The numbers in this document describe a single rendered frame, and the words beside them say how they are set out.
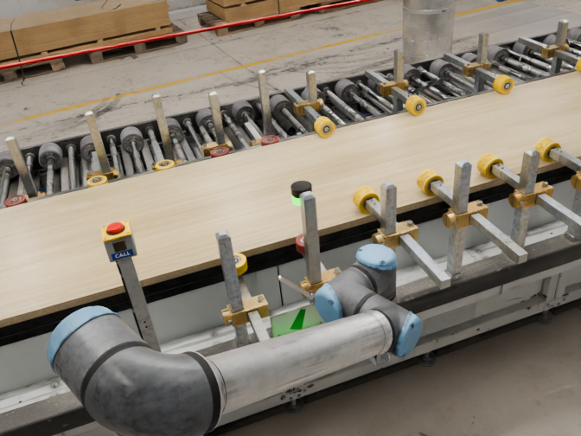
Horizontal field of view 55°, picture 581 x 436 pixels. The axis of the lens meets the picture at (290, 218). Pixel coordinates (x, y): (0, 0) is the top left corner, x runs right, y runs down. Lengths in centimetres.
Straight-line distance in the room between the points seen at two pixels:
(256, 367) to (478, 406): 177
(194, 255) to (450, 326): 124
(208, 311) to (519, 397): 136
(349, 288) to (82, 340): 59
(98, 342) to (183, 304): 109
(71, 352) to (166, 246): 111
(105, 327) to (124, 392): 12
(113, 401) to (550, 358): 226
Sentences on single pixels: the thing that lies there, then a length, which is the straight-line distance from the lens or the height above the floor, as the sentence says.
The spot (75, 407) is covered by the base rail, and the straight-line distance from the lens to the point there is 180.
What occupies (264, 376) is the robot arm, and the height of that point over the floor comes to 133.
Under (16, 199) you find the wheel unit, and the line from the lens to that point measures 248.
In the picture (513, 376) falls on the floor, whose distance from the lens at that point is 268.
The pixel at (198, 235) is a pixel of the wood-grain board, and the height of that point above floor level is 90.
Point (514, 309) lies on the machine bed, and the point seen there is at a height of 17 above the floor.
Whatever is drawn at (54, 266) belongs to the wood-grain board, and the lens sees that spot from 201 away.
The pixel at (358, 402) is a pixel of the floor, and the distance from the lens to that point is 251.
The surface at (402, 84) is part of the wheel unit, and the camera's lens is 285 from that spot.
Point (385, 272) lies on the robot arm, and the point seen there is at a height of 117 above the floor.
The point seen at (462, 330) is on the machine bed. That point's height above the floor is 16.
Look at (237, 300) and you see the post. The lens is 165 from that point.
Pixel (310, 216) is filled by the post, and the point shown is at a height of 111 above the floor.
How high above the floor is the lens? 198
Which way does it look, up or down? 34 degrees down
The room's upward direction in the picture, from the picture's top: 6 degrees counter-clockwise
